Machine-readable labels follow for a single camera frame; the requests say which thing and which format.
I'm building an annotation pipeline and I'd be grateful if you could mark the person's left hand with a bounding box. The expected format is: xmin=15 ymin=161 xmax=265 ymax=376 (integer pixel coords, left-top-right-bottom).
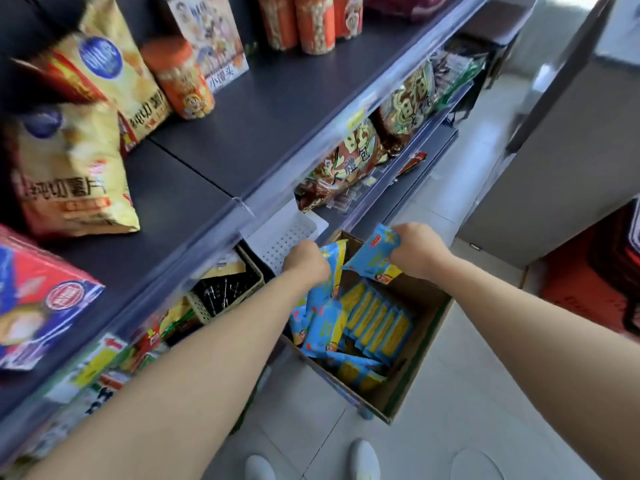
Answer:
xmin=281 ymin=239 xmax=332 ymax=289

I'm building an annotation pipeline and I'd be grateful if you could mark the person's right hand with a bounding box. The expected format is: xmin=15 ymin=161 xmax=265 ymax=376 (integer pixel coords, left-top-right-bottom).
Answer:
xmin=389 ymin=222 xmax=453 ymax=283

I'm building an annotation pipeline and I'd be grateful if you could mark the blue yellow wet wipes pack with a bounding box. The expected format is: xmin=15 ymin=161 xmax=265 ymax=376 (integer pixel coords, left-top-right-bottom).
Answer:
xmin=343 ymin=223 xmax=404 ymax=286
xmin=305 ymin=239 xmax=349 ymax=315

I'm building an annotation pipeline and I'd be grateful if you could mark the brown cardboard box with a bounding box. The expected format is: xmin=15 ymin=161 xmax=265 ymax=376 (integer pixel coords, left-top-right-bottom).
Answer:
xmin=277 ymin=229 xmax=455 ymax=425

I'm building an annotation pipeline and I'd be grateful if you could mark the pile of blue wipe packets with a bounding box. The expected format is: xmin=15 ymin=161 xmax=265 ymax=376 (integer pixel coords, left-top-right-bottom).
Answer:
xmin=289 ymin=279 xmax=415 ymax=393

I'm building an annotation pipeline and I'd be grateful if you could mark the dark grey store shelf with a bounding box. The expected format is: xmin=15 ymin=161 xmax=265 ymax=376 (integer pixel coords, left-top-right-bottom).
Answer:
xmin=0 ymin=0 xmax=496 ymax=465

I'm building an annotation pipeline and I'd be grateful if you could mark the person's left forearm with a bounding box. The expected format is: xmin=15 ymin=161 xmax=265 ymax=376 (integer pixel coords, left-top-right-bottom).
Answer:
xmin=25 ymin=269 xmax=321 ymax=480

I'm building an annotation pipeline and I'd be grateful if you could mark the person's right forearm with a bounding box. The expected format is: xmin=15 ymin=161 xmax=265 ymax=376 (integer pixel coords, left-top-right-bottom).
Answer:
xmin=429 ymin=254 xmax=640 ymax=480

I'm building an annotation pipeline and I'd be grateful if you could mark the red blue snack box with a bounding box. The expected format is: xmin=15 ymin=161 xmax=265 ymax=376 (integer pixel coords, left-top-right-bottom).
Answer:
xmin=0 ymin=224 xmax=106 ymax=371

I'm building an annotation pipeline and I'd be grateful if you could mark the white perforated plastic tray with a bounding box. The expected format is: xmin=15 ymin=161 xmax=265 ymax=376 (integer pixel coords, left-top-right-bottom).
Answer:
xmin=245 ymin=198 xmax=329 ymax=275

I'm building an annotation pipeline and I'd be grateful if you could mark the yellow white card packet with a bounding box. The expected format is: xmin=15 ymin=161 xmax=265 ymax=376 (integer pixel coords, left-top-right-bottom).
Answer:
xmin=199 ymin=252 xmax=247 ymax=281

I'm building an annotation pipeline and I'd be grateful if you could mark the bundle of black hooks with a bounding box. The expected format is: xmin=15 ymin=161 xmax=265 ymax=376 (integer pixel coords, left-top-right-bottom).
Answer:
xmin=199 ymin=274 xmax=259 ymax=315

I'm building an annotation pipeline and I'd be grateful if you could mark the small red packet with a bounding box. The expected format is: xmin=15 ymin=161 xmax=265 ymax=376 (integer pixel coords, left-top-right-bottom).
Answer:
xmin=397 ymin=152 xmax=429 ymax=178

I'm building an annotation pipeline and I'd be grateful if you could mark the beige plastic basket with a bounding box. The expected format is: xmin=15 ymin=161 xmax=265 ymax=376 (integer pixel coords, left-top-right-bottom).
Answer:
xmin=187 ymin=244 xmax=266 ymax=325

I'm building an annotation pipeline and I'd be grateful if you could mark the brown green snack bag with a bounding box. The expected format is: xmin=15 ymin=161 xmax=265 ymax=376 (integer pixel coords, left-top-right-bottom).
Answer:
xmin=375 ymin=59 xmax=439 ymax=153

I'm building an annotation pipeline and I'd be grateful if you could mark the grey cabinet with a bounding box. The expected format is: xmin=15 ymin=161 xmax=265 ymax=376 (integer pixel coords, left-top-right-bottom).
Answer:
xmin=457 ymin=0 xmax=640 ymax=268

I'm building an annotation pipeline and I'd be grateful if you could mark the stack of red shopping baskets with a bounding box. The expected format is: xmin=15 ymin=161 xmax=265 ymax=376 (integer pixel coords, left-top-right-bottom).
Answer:
xmin=542 ymin=199 xmax=640 ymax=341

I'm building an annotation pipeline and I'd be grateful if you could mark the bundle of green packets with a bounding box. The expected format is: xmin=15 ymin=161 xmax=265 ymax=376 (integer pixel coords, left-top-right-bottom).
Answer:
xmin=432 ymin=48 xmax=489 ymax=111

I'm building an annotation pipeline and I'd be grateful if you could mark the white shoe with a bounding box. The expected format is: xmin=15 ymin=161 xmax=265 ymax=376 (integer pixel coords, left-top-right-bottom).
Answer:
xmin=245 ymin=454 xmax=277 ymax=480
xmin=349 ymin=438 xmax=381 ymax=480

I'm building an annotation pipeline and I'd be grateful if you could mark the orange cartoon face canister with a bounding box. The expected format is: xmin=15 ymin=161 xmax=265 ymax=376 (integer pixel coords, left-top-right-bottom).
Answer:
xmin=141 ymin=37 xmax=216 ymax=121

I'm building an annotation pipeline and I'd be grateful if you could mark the yellow white price tag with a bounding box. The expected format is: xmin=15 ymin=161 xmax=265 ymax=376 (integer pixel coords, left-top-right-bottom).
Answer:
xmin=45 ymin=334 xmax=129 ymax=403

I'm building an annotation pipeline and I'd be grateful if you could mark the orange snack canister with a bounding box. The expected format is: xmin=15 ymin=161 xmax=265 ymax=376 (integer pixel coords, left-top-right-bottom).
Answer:
xmin=293 ymin=0 xmax=337 ymax=57
xmin=333 ymin=0 xmax=365 ymax=41
xmin=257 ymin=0 xmax=300 ymax=51

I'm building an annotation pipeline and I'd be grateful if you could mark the dark red snack packet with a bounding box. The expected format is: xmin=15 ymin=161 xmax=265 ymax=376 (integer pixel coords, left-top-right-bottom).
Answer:
xmin=365 ymin=0 xmax=453 ymax=21

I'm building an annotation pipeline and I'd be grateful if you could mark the yellow red snack bag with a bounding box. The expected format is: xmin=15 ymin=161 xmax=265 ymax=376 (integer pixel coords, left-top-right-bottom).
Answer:
xmin=27 ymin=0 xmax=173 ymax=151

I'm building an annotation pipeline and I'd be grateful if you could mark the white striped snack bag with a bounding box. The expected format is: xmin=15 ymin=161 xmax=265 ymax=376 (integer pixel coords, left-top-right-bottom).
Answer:
xmin=19 ymin=374 xmax=131 ymax=461

